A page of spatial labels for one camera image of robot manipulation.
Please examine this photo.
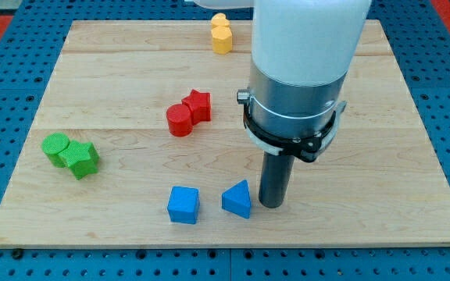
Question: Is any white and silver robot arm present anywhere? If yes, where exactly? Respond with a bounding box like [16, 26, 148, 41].
[195, 0, 371, 138]

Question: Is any red star block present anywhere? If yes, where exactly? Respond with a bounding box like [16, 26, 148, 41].
[181, 89, 212, 125]

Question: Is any red cylinder block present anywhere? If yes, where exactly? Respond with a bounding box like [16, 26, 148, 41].
[166, 104, 193, 137]

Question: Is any blue triangle block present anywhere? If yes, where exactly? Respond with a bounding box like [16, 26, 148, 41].
[221, 180, 252, 219]

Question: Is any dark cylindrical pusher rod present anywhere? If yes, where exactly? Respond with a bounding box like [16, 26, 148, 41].
[259, 152, 295, 208]

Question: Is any blue cube block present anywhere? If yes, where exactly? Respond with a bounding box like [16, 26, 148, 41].
[166, 186, 200, 224]

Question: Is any wooden board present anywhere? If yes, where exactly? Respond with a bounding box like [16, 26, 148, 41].
[0, 20, 450, 249]

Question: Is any yellow hexagon block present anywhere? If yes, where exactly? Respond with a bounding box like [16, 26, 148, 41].
[211, 26, 233, 55]

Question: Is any yellow heart block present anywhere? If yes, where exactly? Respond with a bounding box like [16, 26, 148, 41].
[210, 13, 230, 29]

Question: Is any green star block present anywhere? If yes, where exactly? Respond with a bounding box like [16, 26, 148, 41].
[59, 140, 99, 180]

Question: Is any green cylinder block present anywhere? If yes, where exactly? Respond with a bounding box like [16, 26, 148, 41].
[41, 132, 70, 168]

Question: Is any black clamp ring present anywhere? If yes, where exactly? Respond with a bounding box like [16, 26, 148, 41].
[236, 88, 348, 164]

